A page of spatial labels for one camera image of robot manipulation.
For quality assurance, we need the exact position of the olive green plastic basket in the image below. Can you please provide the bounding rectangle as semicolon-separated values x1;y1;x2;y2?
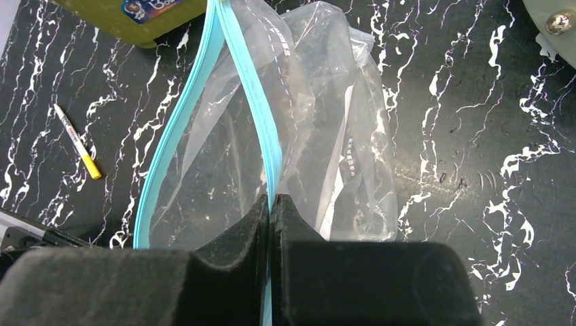
54;0;207;48

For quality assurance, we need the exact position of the yellow capped marker pen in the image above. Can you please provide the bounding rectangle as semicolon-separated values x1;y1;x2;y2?
53;104;102;179

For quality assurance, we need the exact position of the round drawer cabinet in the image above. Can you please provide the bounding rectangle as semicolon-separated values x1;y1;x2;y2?
522;0;575;68

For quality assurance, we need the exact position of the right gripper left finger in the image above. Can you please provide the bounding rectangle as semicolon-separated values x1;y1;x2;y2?
1;196;268;325

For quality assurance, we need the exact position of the clear zip top bag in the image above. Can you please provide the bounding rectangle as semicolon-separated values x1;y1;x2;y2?
133;1;397;325

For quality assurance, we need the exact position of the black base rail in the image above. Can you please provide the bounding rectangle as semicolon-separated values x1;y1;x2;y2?
1;209;91;278

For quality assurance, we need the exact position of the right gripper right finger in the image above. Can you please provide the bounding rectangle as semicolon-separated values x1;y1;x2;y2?
270;195;482;325

